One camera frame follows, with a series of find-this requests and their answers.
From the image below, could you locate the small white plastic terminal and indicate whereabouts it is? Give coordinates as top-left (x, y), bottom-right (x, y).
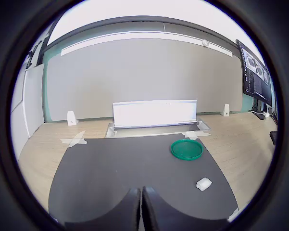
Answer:
top-left (196, 177), bottom-right (213, 193)

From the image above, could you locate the round green lid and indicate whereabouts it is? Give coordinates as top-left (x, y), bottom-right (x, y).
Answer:
top-left (170, 139), bottom-right (204, 161)

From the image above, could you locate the dark grey mat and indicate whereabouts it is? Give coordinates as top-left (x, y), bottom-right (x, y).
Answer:
top-left (48, 133), bottom-right (239, 224)

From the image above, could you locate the white masking tape patch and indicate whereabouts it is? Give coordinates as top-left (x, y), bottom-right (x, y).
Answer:
top-left (182, 130), bottom-right (212, 140)
top-left (59, 130), bottom-right (88, 149)
top-left (227, 208), bottom-right (239, 223)

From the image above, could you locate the white panel partition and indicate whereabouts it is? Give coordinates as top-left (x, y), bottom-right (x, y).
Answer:
top-left (23, 63), bottom-right (46, 138)
top-left (10, 68), bottom-right (31, 161)

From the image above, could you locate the black computer monitor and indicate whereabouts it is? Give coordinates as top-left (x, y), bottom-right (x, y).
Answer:
top-left (236, 39), bottom-right (278, 120)

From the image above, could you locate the silver cable duct box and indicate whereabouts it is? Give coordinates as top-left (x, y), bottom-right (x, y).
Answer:
top-left (105, 98), bottom-right (211, 138)

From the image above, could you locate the white partition foot bracket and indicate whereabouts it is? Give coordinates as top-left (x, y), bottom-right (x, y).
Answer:
top-left (67, 110), bottom-right (77, 126)
top-left (220, 103), bottom-right (230, 117)

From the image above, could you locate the green partition frame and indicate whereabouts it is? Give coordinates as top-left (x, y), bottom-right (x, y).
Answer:
top-left (42, 47), bottom-right (54, 124)

